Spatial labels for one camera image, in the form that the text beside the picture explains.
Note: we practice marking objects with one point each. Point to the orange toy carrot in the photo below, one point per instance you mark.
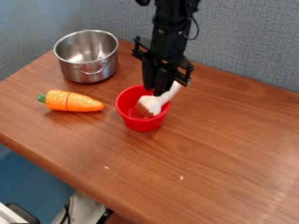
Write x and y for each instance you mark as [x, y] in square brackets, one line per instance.
[69, 101]

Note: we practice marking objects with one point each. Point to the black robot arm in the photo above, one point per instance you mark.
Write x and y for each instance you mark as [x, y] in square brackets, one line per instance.
[176, 12]

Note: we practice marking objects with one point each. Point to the black white object corner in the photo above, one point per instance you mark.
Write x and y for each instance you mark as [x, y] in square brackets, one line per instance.
[14, 214]

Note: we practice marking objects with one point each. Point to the brown white plush mushroom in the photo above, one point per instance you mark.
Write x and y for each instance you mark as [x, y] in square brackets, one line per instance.
[150, 105]

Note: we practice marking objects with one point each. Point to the red plastic bowl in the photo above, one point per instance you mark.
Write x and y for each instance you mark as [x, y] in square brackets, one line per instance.
[126, 108]

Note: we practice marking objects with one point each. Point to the white table leg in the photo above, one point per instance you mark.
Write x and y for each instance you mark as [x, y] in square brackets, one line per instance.
[86, 210]

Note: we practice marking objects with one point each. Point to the stainless steel pot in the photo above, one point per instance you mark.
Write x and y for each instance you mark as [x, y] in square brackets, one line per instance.
[88, 54]

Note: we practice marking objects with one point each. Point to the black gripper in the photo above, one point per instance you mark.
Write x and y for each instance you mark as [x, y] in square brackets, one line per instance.
[162, 54]

